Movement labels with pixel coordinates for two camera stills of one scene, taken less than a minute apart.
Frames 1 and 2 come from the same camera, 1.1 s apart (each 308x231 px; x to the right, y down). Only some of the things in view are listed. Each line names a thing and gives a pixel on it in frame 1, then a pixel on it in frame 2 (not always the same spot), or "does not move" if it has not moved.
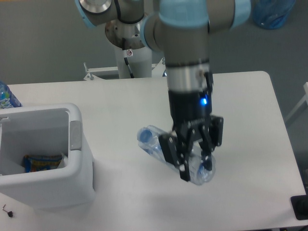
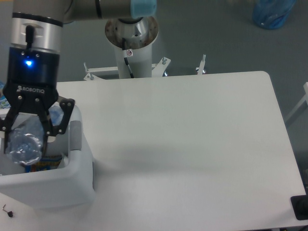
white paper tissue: [64, 162] does not move
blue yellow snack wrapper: [37, 163] does not move
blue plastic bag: [272, 14] does not move
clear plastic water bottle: [149, 140] to [24, 140]
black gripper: [190, 114] to [33, 74]
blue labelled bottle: [7, 98] does not move
